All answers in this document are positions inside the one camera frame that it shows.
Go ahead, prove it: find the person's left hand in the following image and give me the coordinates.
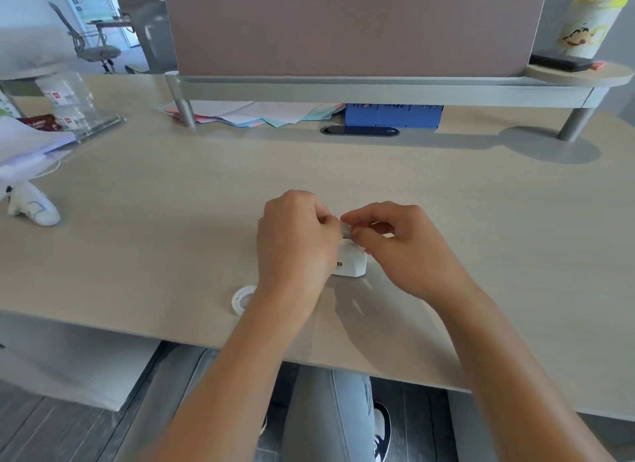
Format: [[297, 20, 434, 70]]
[[255, 190, 344, 304]]

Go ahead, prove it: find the person's right hand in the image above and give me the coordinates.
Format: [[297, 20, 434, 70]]
[[340, 202, 478, 306]]

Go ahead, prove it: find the small white plastic device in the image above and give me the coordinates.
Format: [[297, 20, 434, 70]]
[[329, 221, 369, 279]]

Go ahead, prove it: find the person's left forearm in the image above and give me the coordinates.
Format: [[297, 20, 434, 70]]
[[148, 288, 325, 462]]

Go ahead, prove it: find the person's right forearm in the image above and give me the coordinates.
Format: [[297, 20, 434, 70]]
[[431, 278, 618, 462]]

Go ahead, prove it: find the blue plastic organizer box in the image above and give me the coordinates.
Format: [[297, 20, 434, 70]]
[[344, 103, 445, 130]]

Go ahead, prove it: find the pile of coloured papers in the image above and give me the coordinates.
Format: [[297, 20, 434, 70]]
[[158, 100, 346, 129]]

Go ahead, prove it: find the grey desk shelf riser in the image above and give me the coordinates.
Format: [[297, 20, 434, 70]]
[[165, 62, 635, 143]]

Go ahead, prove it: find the black and white shoe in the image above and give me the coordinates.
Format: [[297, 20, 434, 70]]
[[371, 401, 394, 462]]

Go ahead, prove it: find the pink desk divider panel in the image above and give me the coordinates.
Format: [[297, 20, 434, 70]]
[[164, 0, 552, 78]]

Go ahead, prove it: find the black flat phone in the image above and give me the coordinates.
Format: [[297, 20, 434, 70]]
[[528, 53, 594, 73]]

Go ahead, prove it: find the clear acrylic holder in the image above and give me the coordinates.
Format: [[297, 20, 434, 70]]
[[34, 71, 126, 143]]

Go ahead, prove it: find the background wooden desk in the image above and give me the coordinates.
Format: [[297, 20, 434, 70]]
[[86, 15, 149, 48]]

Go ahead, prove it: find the white handheld controller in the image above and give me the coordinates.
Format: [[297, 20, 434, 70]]
[[6, 183, 61, 227]]

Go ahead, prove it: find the white drawer cabinet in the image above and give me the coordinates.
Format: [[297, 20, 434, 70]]
[[0, 309, 163, 413]]

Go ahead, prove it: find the grey office chair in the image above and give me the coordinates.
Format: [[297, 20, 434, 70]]
[[48, 1, 123, 74]]

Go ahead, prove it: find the dark red packet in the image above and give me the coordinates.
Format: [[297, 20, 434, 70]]
[[16, 114, 58, 131]]

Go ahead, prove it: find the stack of white papers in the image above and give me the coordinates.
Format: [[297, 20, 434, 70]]
[[0, 115, 78, 180]]

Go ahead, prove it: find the yellow cartoon print cup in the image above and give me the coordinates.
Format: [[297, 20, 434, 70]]
[[560, 0, 634, 61]]

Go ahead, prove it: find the white plastic ring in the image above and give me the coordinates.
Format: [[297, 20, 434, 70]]
[[233, 286, 259, 316]]

